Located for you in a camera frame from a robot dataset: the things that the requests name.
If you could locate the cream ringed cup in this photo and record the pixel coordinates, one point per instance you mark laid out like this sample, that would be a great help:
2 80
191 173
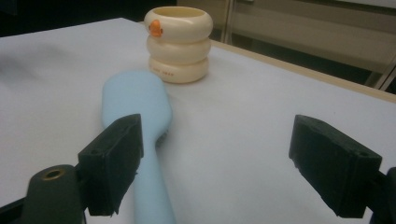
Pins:
179 43

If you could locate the light blue cone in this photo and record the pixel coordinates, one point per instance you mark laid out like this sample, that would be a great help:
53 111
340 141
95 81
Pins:
146 124

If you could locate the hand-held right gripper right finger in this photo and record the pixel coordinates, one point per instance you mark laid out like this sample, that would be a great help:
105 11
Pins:
336 166

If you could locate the white table cover sheet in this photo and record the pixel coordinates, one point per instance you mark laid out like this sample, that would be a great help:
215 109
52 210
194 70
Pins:
218 133

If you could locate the beige cabinet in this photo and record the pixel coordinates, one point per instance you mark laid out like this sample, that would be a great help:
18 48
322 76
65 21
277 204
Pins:
311 34

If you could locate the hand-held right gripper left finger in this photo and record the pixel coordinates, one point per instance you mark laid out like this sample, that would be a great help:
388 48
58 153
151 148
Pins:
109 165

